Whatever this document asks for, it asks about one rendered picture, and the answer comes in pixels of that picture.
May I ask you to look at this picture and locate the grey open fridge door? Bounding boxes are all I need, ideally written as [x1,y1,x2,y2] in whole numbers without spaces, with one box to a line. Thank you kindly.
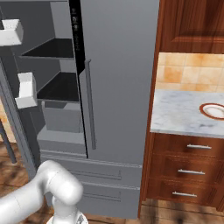
[0,0,42,180]

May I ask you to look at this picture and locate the grey long door handle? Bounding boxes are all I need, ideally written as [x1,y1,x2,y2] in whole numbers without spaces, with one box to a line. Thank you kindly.
[84,59,97,151]

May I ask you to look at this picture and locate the white plate with brown rim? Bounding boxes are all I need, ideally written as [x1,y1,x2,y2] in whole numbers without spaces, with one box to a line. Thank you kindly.
[199,102,224,121]

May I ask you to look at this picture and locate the grey fridge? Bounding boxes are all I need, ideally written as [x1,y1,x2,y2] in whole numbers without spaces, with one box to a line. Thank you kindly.
[0,0,161,220]

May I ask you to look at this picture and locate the grey freezer drawer handle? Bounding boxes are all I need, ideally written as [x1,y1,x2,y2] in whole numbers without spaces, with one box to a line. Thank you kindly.
[69,169,123,181]
[82,191,123,203]

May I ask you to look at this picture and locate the wooden wall cupboard door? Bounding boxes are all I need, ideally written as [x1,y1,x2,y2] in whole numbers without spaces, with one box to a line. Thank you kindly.
[157,0,224,55]

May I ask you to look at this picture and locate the silver drawer handle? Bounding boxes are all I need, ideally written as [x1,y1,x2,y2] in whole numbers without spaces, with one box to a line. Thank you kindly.
[171,191,199,199]
[186,143,213,151]
[177,168,207,176]

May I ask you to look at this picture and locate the grey closed fridge door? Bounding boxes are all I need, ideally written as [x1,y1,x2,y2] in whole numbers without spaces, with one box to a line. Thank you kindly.
[79,0,161,169]

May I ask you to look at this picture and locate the wooden drawer front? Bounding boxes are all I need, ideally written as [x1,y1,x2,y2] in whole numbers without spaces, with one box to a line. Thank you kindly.
[145,178,224,209]
[150,133,224,161]
[148,154,224,185]

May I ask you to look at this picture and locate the white door bin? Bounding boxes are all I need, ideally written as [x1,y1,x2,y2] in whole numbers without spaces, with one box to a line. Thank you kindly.
[0,18,25,47]
[14,72,39,110]

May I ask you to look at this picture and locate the dark grey door handle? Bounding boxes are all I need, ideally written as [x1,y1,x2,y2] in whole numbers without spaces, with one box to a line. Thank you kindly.
[0,118,18,165]

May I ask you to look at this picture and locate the dark fridge shelf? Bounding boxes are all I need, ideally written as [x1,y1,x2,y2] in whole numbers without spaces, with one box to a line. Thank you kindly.
[36,71,81,103]
[19,38,75,60]

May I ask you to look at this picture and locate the grey crisper drawer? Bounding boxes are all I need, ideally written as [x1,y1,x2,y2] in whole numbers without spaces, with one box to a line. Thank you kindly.
[41,100,84,134]

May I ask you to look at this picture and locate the grey freezer drawer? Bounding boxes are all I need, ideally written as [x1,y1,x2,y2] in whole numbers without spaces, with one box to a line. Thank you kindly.
[45,180,141,220]
[39,153,144,189]

